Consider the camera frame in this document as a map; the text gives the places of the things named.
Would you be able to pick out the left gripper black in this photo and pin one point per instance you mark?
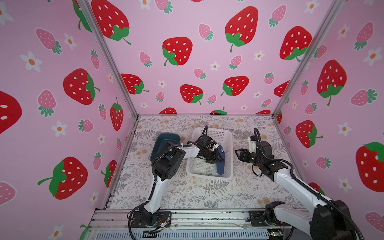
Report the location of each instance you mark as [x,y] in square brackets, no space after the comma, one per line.
[214,158]

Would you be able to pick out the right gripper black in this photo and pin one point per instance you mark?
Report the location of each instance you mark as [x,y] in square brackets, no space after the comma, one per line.
[243,154]

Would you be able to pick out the blue paper napkin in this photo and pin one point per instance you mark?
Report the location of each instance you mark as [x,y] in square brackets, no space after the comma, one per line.
[220,161]

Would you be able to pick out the white plastic basket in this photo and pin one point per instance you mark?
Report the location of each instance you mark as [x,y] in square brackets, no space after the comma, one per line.
[199,168]

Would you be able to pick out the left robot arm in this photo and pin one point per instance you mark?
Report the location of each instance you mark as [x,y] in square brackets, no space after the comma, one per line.
[166,165]

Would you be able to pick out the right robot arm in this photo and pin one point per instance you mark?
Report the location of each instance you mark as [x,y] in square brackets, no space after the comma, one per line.
[324,219]

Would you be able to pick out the dark teal plastic bin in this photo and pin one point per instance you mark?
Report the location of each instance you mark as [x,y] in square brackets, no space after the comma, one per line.
[162,141]

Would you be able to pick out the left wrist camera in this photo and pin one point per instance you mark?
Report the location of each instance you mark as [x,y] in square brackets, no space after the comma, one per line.
[204,141]

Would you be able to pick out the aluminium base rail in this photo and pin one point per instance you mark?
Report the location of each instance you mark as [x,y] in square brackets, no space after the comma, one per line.
[199,224]

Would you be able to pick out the aluminium corner post right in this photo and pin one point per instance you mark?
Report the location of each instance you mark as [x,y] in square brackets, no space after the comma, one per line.
[326,23]

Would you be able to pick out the aluminium corner post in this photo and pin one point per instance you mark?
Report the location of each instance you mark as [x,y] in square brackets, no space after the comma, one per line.
[326,23]
[108,22]

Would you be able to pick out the aluminium corner post left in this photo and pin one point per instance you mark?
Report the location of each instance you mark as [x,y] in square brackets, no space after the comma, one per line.
[108,22]

